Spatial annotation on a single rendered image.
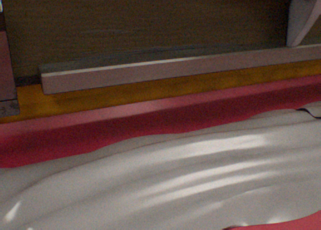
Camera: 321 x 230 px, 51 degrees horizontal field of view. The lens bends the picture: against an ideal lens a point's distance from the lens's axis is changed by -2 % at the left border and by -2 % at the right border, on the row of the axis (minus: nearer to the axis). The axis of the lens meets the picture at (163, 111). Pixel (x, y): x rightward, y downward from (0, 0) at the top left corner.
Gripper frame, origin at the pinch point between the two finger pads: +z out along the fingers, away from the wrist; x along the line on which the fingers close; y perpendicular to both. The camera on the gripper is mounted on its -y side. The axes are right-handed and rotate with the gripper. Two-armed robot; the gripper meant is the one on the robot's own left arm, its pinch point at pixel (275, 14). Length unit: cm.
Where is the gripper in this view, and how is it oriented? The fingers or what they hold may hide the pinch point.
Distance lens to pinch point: 23.8
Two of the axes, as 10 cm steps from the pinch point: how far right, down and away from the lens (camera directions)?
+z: -0.4, 8.8, 4.7
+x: 4.1, 4.5, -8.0
